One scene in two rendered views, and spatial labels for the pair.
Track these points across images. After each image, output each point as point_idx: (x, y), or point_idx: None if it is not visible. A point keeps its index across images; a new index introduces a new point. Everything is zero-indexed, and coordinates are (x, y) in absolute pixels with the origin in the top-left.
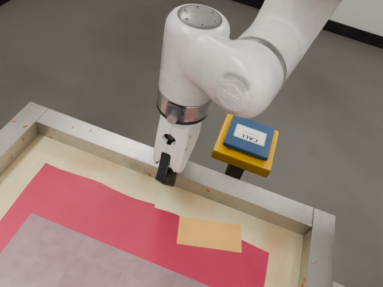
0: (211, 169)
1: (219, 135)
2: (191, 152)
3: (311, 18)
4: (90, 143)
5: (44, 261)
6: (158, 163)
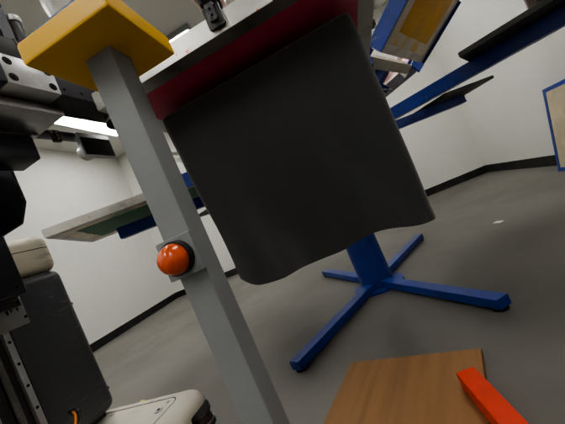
0: (182, 34)
1: (147, 22)
2: (195, 5)
3: None
4: None
5: None
6: (223, 6)
